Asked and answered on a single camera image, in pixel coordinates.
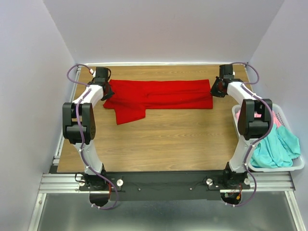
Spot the turquoise t shirt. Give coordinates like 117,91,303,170
250,124,301,168

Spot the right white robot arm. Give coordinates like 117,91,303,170
210,64,273,189

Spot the aluminium frame rail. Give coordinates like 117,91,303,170
38,172,295,193

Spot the pink t shirt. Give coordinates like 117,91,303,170
235,111,282,128

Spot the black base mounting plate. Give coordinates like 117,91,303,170
75,170,250,204

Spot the red t shirt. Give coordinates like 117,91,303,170
103,79,213,125

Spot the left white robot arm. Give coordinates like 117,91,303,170
62,65,114,191

